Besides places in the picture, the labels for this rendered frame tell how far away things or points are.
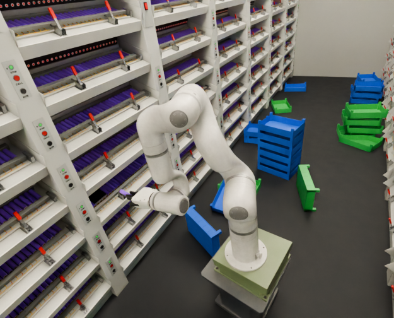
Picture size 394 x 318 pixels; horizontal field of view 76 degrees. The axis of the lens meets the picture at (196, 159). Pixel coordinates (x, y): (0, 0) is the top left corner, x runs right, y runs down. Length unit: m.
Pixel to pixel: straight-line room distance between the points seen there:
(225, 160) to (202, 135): 0.12
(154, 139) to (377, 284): 1.39
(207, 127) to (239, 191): 0.25
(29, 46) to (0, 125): 0.27
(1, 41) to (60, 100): 0.25
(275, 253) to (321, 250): 0.58
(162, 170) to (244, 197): 0.31
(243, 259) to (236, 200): 0.38
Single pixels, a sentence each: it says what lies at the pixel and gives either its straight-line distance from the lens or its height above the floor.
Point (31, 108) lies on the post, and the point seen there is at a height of 1.13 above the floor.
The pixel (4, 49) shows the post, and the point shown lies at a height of 1.32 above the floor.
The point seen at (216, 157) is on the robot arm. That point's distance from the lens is 0.85.
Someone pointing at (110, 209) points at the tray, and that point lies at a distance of 1.40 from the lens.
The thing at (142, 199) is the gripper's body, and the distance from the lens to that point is 1.15.
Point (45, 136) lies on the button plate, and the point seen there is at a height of 1.02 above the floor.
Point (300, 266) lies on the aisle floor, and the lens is 1.70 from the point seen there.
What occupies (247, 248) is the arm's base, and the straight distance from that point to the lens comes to 1.13.
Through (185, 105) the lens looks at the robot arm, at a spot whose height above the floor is 1.13.
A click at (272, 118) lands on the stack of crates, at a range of 2.28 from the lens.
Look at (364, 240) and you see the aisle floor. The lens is 1.93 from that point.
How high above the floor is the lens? 1.38
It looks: 33 degrees down
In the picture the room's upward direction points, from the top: 8 degrees counter-clockwise
